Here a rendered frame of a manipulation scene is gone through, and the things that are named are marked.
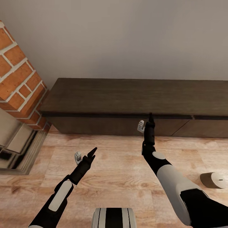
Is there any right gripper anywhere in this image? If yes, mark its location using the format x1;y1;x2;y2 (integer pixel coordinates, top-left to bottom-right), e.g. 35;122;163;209
144;113;155;137

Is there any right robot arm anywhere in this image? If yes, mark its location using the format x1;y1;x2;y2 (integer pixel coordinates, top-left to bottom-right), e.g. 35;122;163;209
137;113;228;228

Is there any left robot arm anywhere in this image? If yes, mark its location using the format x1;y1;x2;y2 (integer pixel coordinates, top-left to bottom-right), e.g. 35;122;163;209
28;147;97;228

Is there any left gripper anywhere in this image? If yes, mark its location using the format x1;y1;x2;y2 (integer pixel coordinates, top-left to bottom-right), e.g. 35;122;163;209
75;147;97;177

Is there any robot trunk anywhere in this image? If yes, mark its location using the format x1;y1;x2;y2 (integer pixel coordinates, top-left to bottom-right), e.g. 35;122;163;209
91;208;137;228

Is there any pillar candle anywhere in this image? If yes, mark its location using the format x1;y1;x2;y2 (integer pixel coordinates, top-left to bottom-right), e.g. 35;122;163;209
200;172;227;189

